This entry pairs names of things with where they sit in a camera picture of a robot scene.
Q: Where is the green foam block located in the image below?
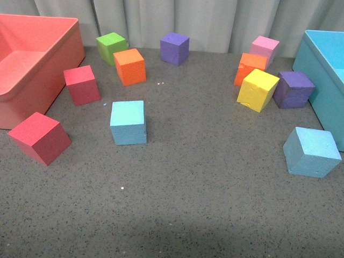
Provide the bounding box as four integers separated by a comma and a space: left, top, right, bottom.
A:
96, 32, 127, 66

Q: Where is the pink foam block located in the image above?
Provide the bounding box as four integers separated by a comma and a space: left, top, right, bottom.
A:
249, 35, 280, 68

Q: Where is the right purple foam block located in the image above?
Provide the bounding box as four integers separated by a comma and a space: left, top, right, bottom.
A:
273, 71, 315, 109

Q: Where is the front red foam block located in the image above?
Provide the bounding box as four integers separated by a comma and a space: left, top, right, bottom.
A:
8, 112, 71, 166

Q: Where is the orange foam block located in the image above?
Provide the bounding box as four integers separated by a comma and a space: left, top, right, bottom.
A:
113, 48, 146, 86
234, 53, 267, 87

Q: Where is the grey curtain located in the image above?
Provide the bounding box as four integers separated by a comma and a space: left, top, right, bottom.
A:
1, 0, 343, 58

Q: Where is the rear purple foam block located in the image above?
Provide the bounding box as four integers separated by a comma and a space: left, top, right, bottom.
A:
160, 32, 190, 66

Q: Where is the left orange foam block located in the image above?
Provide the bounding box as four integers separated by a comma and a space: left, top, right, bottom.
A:
113, 48, 146, 86

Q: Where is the red plastic bin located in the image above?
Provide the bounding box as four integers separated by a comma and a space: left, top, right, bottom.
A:
1, 14, 85, 129

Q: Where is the light blue foam block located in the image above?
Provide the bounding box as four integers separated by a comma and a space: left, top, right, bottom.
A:
283, 127, 342, 178
110, 100, 147, 145

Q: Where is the right orange foam block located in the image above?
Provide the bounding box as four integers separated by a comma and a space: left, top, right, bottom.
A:
234, 53, 267, 87

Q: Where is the yellow foam block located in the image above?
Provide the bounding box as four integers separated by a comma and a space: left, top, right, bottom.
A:
236, 69, 280, 112

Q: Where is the purple foam block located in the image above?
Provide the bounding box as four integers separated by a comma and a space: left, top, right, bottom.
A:
273, 71, 315, 109
160, 32, 190, 66

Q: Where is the rear red foam block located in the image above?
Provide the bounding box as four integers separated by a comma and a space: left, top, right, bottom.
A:
63, 65, 101, 106

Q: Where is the blue plastic bin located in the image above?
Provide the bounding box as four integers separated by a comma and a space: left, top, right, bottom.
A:
292, 30, 343, 152

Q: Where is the red foam block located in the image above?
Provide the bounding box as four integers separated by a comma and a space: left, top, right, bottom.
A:
8, 112, 71, 166
63, 65, 101, 106

